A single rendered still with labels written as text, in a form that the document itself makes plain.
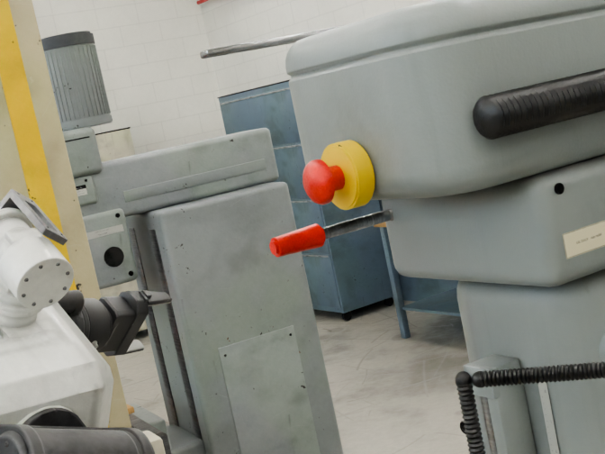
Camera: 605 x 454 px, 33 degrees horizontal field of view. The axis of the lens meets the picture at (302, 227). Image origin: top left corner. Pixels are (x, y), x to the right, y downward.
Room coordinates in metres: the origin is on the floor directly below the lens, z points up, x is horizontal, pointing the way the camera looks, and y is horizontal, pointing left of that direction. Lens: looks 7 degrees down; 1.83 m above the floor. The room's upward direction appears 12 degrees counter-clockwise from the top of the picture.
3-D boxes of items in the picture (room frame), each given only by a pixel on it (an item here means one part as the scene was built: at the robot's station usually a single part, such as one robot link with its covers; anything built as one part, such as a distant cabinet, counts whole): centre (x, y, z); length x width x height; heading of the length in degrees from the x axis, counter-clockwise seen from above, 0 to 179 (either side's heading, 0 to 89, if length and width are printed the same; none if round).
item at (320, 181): (0.91, -0.03, 1.76); 0.04 x 0.03 x 0.04; 30
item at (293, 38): (1.05, -0.05, 1.89); 0.24 x 0.04 x 0.01; 118
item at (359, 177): (0.92, -0.05, 1.76); 0.06 x 0.02 x 0.06; 30
